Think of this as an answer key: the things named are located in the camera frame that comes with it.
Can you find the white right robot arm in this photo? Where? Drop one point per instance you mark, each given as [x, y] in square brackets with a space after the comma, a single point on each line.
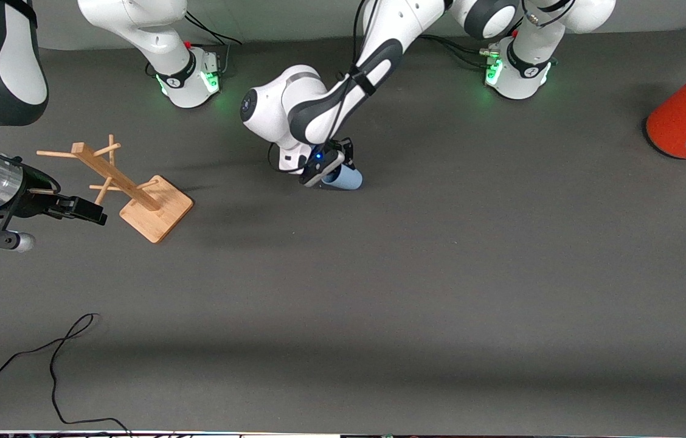
[154, 36]

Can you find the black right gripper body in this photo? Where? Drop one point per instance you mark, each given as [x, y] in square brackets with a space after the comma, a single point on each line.
[38, 196]

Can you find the light blue cup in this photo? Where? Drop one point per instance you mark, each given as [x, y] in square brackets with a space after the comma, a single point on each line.
[348, 179]

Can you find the wooden cup rack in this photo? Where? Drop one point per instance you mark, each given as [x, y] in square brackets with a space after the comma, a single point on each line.
[157, 210]

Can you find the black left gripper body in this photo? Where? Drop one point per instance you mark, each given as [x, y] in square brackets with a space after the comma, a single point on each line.
[345, 150]

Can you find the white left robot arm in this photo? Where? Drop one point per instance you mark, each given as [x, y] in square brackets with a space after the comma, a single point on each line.
[331, 103]

